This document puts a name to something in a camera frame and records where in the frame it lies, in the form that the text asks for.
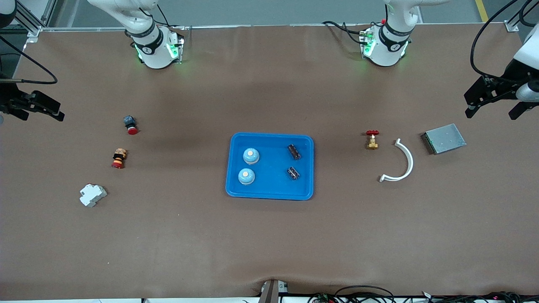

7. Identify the silver metal circuit module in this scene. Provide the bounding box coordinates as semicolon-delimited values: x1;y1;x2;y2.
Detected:
422;123;467;155

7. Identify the aluminium profile bracket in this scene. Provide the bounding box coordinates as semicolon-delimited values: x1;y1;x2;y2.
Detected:
259;280;289;303

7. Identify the blue plastic tray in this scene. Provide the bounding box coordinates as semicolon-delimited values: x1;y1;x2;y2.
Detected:
225;133;315;201

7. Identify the black base cable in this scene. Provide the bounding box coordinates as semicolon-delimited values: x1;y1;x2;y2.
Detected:
322;20;368;45

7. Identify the aluminium frame post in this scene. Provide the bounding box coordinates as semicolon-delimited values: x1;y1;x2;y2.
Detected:
17;0;57;43
504;0;539;32

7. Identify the red yellow emergency stop button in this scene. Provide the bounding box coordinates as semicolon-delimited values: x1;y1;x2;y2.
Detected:
111;148;128;170

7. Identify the black cable bundle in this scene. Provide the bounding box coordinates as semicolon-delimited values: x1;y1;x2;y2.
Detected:
430;291;539;303
307;285;396;303

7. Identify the white circuit breaker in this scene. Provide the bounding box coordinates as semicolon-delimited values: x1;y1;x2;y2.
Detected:
79;183;108;208

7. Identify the white curved plastic bracket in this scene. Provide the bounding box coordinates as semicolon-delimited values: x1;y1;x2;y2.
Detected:
379;138;414;183

